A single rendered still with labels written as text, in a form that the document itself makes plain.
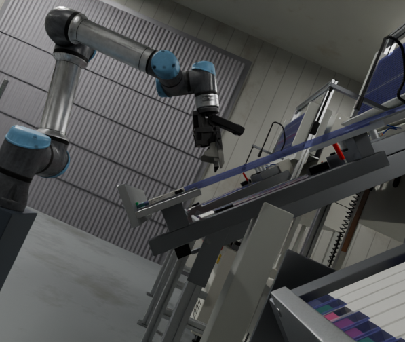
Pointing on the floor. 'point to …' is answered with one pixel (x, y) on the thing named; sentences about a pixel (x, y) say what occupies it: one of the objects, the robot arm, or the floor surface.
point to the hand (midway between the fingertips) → (220, 170)
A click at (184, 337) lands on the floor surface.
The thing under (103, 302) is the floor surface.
